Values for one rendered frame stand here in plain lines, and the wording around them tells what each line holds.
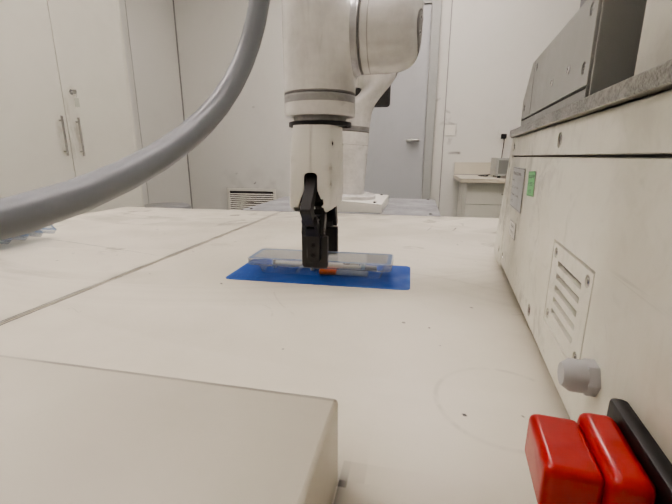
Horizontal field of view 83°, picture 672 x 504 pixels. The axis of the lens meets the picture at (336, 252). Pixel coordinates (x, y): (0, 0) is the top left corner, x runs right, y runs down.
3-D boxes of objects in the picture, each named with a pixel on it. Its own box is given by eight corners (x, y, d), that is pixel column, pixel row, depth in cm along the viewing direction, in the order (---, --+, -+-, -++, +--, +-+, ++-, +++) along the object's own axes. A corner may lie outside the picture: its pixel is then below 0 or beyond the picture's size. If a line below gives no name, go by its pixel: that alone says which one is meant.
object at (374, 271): (393, 270, 52) (393, 254, 51) (391, 283, 46) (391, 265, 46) (263, 263, 55) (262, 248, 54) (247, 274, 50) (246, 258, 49)
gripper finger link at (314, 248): (302, 212, 46) (303, 265, 48) (295, 216, 43) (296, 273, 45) (328, 213, 46) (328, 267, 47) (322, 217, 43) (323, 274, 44)
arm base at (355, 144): (323, 189, 126) (327, 131, 121) (380, 195, 122) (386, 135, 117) (302, 195, 109) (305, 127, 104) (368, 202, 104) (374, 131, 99)
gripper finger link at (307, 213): (313, 159, 46) (317, 201, 49) (296, 186, 40) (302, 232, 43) (322, 159, 46) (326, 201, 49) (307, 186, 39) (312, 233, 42)
